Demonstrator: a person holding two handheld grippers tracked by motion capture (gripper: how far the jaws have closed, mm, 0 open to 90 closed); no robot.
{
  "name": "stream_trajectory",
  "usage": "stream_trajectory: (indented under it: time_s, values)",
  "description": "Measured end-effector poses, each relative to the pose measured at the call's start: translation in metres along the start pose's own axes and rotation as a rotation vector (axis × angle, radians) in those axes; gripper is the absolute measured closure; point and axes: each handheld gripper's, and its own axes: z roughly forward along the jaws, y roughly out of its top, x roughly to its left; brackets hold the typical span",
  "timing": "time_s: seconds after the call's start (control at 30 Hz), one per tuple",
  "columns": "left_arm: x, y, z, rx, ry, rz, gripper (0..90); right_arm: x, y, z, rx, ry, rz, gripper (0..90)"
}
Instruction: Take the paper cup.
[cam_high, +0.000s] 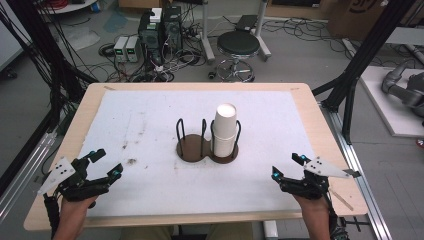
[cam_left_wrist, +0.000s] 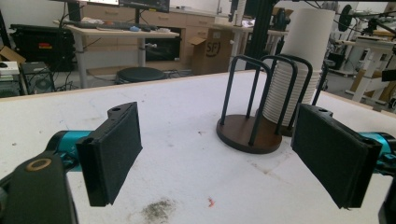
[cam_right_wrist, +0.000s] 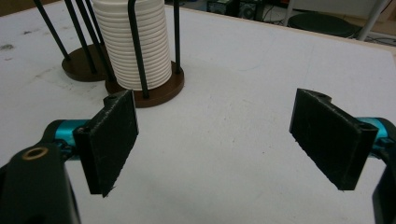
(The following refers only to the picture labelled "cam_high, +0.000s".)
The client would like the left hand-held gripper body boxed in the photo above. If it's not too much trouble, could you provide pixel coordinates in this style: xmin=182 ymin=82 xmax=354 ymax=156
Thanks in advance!
xmin=37 ymin=156 xmax=111 ymax=203

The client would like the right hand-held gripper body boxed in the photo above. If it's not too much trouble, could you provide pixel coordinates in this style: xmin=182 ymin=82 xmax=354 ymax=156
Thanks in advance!
xmin=279 ymin=156 xmax=362 ymax=201

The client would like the person's left hand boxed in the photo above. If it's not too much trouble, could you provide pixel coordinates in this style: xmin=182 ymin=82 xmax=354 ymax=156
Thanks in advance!
xmin=58 ymin=195 xmax=98 ymax=223

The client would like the person's right hand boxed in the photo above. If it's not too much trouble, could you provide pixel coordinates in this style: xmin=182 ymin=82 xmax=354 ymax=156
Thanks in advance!
xmin=292 ymin=195 xmax=332 ymax=218

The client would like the light tape strip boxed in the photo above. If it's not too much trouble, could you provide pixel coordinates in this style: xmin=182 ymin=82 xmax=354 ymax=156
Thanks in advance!
xmin=329 ymin=188 xmax=355 ymax=212

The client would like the light wooden table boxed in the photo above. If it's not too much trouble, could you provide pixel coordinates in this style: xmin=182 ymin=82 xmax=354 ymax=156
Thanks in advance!
xmin=23 ymin=82 xmax=370 ymax=232

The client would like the white table mat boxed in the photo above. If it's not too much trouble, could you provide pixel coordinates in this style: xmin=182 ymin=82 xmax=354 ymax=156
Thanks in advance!
xmin=78 ymin=89 xmax=316 ymax=218

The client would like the white table leg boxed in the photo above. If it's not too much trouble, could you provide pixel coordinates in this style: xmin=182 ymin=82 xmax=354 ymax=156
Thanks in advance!
xmin=262 ymin=219 xmax=280 ymax=240

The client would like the white paper cup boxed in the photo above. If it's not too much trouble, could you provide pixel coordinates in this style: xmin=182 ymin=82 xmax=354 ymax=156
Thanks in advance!
xmin=211 ymin=131 xmax=238 ymax=159
xmin=213 ymin=102 xmax=239 ymax=140

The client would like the white floor platform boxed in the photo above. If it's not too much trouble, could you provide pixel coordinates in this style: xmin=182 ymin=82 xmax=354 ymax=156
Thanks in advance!
xmin=359 ymin=65 xmax=424 ymax=139

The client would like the grey power supply unit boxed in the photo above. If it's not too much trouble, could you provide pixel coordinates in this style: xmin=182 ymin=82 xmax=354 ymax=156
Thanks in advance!
xmin=125 ymin=35 xmax=142 ymax=64
xmin=113 ymin=35 xmax=130 ymax=64

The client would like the black computer tower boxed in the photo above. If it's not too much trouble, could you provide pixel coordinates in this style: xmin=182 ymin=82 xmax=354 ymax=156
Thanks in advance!
xmin=162 ymin=5 xmax=184 ymax=52
xmin=137 ymin=11 xmax=165 ymax=65

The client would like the white metal stand leg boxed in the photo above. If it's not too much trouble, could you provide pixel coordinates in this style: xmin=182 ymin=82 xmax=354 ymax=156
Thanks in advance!
xmin=199 ymin=0 xmax=216 ymax=65
xmin=254 ymin=0 xmax=272 ymax=63

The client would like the black round stool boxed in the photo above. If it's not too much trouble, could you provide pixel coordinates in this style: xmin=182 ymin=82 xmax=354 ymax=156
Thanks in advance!
xmin=215 ymin=30 xmax=261 ymax=83

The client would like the flat black device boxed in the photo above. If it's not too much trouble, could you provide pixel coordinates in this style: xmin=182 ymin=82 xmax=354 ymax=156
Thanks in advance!
xmin=234 ymin=14 xmax=260 ymax=33

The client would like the white round table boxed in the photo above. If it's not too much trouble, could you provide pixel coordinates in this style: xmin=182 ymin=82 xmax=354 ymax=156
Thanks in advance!
xmin=35 ymin=0 xmax=98 ymax=15

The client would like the small white box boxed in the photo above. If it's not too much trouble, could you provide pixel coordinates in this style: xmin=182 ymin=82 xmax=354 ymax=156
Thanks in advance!
xmin=149 ymin=7 xmax=164 ymax=24

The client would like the brown cardboard box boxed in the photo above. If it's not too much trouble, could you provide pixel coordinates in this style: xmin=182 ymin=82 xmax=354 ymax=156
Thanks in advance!
xmin=327 ymin=0 xmax=403 ymax=42

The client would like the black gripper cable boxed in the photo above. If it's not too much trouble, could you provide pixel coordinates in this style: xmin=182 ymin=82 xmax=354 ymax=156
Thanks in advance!
xmin=42 ymin=192 xmax=62 ymax=240

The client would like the aluminium rail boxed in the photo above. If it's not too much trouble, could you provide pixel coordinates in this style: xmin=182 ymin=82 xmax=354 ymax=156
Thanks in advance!
xmin=0 ymin=130 xmax=58 ymax=223
xmin=319 ymin=102 xmax=394 ymax=240

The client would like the brown cup holder black wire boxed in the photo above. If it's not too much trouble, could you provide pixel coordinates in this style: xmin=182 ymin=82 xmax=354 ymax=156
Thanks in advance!
xmin=175 ymin=117 xmax=243 ymax=165

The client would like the tangle of floor cables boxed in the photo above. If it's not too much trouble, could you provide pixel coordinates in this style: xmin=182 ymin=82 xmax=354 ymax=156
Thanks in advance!
xmin=98 ymin=33 xmax=209 ymax=83

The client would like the black metal frame with cables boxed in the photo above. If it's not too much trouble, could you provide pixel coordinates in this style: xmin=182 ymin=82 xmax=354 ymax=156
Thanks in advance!
xmin=0 ymin=0 xmax=99 ymax=196

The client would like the black metal frame strut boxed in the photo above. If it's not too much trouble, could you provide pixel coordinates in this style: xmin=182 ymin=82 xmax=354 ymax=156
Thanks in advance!
xmin=312 ymin=0 xmax=418 ymax=145

